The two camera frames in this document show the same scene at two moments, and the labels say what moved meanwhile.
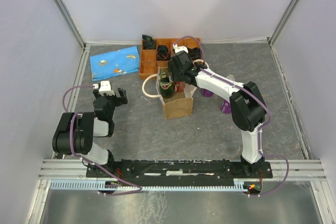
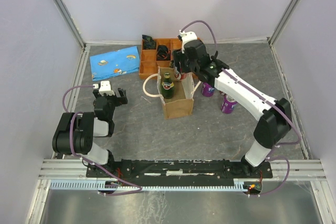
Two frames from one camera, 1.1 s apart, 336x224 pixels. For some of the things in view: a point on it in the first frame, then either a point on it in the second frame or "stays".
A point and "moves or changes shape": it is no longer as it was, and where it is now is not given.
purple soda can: (206, 93) stays
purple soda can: (226, 107) stays
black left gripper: (119, 100) stays
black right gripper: (172, 68) -> (178, 56)
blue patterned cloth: (114, 63) stays
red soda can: (180, 86) moves or changes shape
